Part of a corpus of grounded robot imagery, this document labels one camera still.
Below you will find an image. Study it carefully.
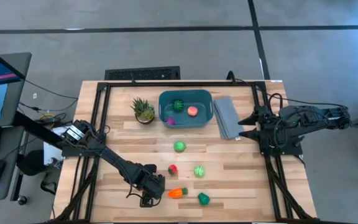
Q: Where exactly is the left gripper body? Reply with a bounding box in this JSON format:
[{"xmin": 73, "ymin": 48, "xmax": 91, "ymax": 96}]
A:
[{"xmin": 135, "ymin": 169, "xmax": 167, "ymax": 200}]

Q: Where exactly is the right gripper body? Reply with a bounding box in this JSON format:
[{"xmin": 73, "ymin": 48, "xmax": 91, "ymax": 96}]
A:
[{"xmin": 255, "ymin": 105, "xmax": 279, "ymax": 147}]

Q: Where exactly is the orange toy carrot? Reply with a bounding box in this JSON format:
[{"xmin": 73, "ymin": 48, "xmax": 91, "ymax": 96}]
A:
[{"xmin": 167, "ymin": 187, "xmax": 188, "ymax": 199}]

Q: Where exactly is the light green toy cabbage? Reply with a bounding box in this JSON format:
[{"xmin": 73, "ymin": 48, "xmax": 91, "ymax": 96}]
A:
[{"xmin": 193, "ymin": 165, "xmax": 206, "ymax": 179}]

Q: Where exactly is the dark green toy pepper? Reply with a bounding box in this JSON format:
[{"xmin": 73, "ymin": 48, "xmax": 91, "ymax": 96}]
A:
[{"xmin": 197, "ymin": 192, "xmax": 211, "ymax": 207}]

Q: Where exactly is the toy watermelon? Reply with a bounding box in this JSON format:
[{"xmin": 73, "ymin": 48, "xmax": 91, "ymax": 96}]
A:
[{"xmin": 172, "ymin": 99, "xmax": 185, "ymax": 113}]

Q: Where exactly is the folded grey cloth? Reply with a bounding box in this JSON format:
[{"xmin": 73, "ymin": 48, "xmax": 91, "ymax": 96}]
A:
[{"xmin": 213, "ymin": 96, "xmax": 245, "ymax": 141}]

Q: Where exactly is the bright green toy apple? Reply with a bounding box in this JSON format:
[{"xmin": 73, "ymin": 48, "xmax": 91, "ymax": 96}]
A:
[{"xmin": 173, "ymin": 140, "xmax": 187, "ymax": 153}]

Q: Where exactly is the teal plastic bin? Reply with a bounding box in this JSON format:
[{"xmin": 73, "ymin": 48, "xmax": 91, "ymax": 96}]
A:
[{"xmin": 158, "ymin": 89, "xmax": 214, "ymax": 129}]

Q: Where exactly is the potted succulent plant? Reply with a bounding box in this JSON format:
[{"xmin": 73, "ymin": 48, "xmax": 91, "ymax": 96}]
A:
[{"xmin": 130, "ymin": 96, "xmax": 155, "ymax": 125}]

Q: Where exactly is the black floor vent grille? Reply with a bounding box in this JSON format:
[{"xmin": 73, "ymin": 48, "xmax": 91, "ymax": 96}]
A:
[{"xmin": 104, "ymin": 65, "xmax": 181, "ymax": 81}]

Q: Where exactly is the grey desk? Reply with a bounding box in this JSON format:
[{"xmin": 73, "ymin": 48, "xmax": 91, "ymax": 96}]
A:
[{"xmin": 0, "ymin": 126, "xmax": 25, "ymax": 202}]

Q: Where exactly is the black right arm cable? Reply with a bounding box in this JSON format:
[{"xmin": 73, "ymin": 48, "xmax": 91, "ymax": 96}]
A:
[{"xmin": 267, "ymin": 92, "xmax": 348, "ymax": 109}]

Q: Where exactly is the black aluminium table frame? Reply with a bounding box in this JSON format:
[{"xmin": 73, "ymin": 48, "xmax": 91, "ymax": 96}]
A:
[{"xmin": 50, "ymin": 80, "xmax": 319, "ymax": 224}]

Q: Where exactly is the black floor cable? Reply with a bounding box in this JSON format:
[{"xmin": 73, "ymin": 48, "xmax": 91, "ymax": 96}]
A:
[
  {"xmin": 23, "ymin": 79, "xmax": 79, "ymax": 100},
  {"xmin": 19, "ymin": 98, "xmax": 79, "ymax": 113}
]

